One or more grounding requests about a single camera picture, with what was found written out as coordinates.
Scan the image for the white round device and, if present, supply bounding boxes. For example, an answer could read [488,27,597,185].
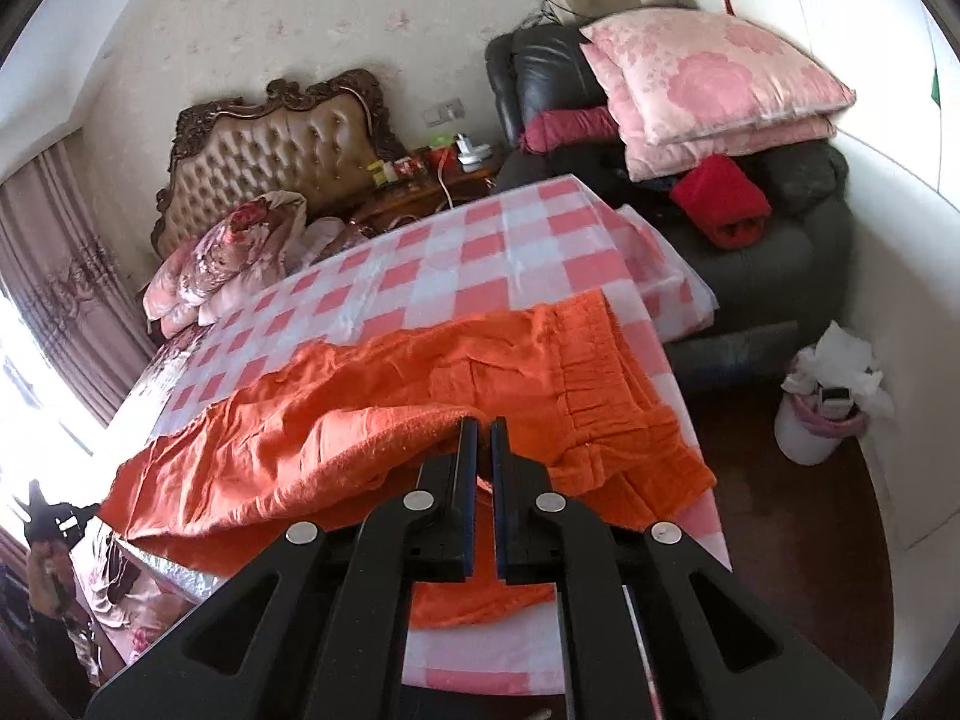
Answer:
[455,133,493,172]

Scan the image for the pink floral pillow bottom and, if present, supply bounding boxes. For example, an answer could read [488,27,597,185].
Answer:
[579,43,835,182]

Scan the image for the maroon cushion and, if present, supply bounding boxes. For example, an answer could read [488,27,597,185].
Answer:
[519,106,619,154]

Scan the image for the floral bed sheet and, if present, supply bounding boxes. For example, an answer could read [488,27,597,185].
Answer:
[73,328,221,678]

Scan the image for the orange pants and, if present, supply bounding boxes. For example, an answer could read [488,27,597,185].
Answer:
[97,287,718,631]

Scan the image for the wall power socket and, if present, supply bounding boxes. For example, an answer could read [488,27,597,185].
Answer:
[421,98,466,128]

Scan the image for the pink curtain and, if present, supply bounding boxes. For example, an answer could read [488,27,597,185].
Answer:
[2,143,156,424]

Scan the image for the pink floral pillow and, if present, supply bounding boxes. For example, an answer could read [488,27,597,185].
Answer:
[579,43,835,182]
[581,8,856,145]

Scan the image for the floral folded quilt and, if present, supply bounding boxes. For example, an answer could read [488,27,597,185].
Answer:
[142,190,370,340]

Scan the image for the left hand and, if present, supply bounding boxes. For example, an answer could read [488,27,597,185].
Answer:
[28,541,76,619]

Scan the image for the white trash bin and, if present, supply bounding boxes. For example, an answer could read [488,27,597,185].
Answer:
[775,322,895,466]

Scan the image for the black leather armchair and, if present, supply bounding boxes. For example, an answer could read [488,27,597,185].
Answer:
[485,25,853,387]

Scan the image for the wooden nightstand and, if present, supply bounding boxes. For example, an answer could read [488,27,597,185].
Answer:
[350,149,505,238]

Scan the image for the pink floral pillow top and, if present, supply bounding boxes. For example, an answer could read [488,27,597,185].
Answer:
[581,8,856,145]

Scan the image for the red folded cloth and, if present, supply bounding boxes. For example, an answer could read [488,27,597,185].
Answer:
[669,154,771,250]

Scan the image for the red box on nightstand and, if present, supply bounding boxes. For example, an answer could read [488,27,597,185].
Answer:
[423,145,457,174]

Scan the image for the white wardrobe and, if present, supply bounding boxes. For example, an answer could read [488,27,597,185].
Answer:
[680,0,958,715]

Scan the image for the tufted brown headboard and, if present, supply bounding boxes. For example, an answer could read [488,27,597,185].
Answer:
[151,68,407,259]

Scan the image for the dark grey cloth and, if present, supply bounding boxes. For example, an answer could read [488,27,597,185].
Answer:
[754,142,850,216]

